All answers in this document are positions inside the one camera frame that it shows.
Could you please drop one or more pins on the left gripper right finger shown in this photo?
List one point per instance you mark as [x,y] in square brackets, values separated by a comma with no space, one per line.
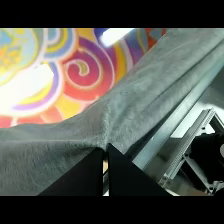
[128,178]

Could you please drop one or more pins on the silver frame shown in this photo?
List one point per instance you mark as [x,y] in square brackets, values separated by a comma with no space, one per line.
[186,150]

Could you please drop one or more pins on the grey garment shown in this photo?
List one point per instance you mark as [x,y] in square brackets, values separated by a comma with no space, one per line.
[133,100]

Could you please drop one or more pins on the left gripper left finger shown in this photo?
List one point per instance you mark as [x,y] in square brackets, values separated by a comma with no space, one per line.
[83,180]

